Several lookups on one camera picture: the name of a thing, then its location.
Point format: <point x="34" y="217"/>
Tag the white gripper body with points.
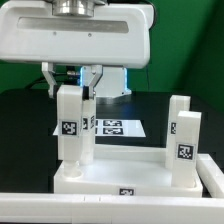
<point x="116" y="35"/>

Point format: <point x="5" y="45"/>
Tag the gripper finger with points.
<point x="91" y="75"/>
<point x="48" y="72"/>

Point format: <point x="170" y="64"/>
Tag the white desk top panel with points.
<point x="124" y="171"/>

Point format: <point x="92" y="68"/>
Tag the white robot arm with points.
<point x="113" y="82"/>

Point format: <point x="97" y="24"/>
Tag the white tag sheet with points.
<point x="106" y="127"/>

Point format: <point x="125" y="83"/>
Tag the white front fence bar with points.
<point x="96" y="209"/>

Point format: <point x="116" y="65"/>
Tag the white fence bar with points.
<point x="211" y="175"/>
<point x="96" y="209"/>

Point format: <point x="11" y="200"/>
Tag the white right fence bar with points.
<point x="211" y="175"/>

